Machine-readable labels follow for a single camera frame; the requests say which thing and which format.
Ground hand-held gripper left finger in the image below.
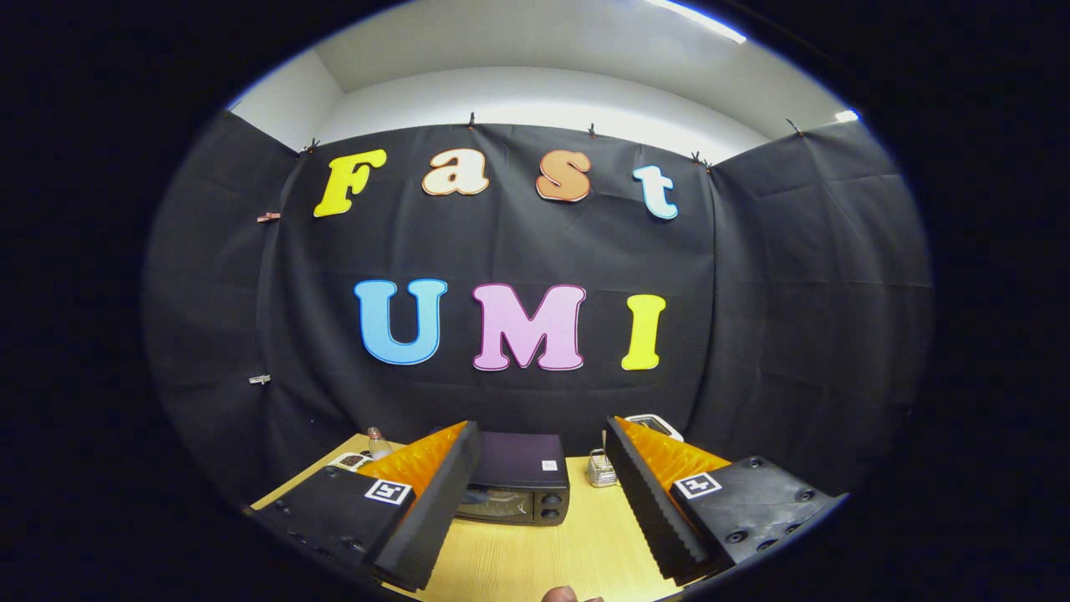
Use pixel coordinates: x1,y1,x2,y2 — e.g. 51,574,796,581
251,420,483,593

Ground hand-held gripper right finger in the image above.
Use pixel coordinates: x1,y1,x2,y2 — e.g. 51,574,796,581
604,416,841,586

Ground black toaster oven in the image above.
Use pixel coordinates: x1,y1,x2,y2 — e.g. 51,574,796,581
431,426,572,527

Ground white bread toaster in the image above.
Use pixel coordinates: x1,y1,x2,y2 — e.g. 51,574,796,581
623,413,685,444

